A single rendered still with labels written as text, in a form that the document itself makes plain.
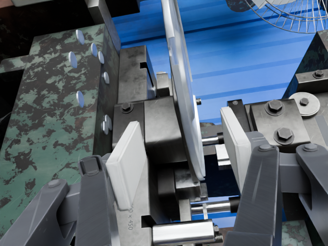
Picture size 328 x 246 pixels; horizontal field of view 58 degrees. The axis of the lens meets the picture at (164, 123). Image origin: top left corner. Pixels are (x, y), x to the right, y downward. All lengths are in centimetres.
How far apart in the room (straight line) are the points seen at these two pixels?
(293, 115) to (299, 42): 201
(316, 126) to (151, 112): 30
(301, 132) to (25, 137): 45
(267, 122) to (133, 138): 39
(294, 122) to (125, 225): 33
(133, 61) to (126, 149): 48
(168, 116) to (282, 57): 195
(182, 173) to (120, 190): 43
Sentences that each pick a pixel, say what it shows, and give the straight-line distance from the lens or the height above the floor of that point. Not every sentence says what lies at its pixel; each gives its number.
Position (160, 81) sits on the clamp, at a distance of 75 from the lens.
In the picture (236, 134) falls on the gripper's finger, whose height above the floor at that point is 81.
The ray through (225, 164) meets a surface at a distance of 62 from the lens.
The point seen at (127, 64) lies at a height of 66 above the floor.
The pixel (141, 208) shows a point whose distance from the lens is 47.
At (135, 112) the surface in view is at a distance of 51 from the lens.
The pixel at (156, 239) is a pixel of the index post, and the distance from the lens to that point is 46.
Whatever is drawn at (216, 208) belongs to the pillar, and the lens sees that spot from 66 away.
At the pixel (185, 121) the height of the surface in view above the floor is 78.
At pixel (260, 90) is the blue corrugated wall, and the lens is 220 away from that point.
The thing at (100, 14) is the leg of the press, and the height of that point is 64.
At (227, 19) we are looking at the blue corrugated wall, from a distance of 277.
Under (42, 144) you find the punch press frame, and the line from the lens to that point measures 47.
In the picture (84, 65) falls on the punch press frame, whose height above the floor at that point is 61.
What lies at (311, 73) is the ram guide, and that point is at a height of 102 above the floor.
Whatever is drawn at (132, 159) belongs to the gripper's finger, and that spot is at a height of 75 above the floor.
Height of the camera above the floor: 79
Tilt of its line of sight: 7 degrees down
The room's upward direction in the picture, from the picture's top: 82 degrees clockwise
